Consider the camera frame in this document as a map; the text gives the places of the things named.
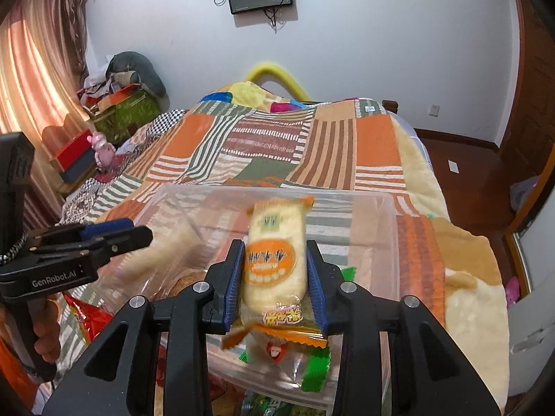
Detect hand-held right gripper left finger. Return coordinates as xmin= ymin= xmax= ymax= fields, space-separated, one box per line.
xmin=41 ymin=239 xmax=246 ymax=416

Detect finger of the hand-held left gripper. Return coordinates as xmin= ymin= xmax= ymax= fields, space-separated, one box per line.
xmin=32 ymin=225 xmax=154 ymax=265
xmin=28 ymin=219 xmax=136 ymax=244

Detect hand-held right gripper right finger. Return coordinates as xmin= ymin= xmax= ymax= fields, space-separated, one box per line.
xmin=305 ymin=239 xmax=502 ymax=416

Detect orange white rice cracker packet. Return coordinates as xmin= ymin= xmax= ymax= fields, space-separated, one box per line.
xmin=222 ymin=196 xmax=330 ymax=352

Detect clear plastic container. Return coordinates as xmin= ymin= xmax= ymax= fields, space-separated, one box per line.
xmin=97 ymin=183 xmax=448 ymax=409

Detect person's left hand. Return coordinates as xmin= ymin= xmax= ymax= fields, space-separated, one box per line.
xmin=31 ymin=298 xmax=62 ymax=363

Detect pale snack packet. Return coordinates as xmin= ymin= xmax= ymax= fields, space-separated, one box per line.
xmin=113 ymin=221 xmax=204 ymax=287

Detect brown round snack packet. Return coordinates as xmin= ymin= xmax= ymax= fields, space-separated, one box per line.
xmin=168 ymin=269 xmax=210 ymax=297

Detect red snack bag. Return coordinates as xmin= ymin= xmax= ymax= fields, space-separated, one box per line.
xmin=63 ymin=292 xmax=114 ymax=348

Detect clear snack packet red figure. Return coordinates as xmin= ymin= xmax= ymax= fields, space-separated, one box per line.
xmin=240 ymin=333 xmax=304 ymax=384

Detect pink toy figure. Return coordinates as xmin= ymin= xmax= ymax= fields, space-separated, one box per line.
xmin=88 ymin=132 xmax=116 ymax=171

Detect green-edged clear snack packet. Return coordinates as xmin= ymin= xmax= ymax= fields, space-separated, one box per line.
xmin=299 ymin=267 xmax=357 ymax=394

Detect red box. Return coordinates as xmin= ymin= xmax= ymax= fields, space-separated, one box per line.
xmin=53 ymin=132 xmax=95 ymax=171

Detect checkered cloth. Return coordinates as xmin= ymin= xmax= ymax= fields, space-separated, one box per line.
xmin=129 ymin=109 xmax=188 ymax=140

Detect green snack packet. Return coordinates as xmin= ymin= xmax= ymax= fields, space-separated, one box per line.
xmin=243 ymin=393 xmax=332 ymax=416

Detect patchwork striped blanket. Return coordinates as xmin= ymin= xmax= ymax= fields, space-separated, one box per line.
xmin=58 ymin=91 xmax=448 ymax=399

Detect cream fleece blanket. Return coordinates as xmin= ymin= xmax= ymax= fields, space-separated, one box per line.
xmin=388 ymin=110 xmax=509 ymax=405

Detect grey cloth pile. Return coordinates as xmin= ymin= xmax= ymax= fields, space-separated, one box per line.
xmin=78 ymin=51 xmax=168 ymax=101

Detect pink orange curtain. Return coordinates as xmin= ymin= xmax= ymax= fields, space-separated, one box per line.
xmin=0 ymin=0 xmax=93 ymax=228

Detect pink object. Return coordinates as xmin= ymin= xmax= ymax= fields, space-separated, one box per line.
xmin=505 ymin=275 xmax=521 ymax=309

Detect yellow curved headboard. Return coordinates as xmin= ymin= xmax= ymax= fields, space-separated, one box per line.
xmin=245 ymin=63 xmax=311 ymax=103

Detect white cabinet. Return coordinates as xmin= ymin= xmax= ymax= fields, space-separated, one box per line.
xmin=506 ymin=219 xmax=555 ymax=397

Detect purple bag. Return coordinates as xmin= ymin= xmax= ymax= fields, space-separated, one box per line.
xmin=509 ymin=175 xmax=541 ymax=214

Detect wooden door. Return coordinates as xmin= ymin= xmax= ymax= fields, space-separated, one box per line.
xmin=498 ymin=0 xmax=555 ymax=185

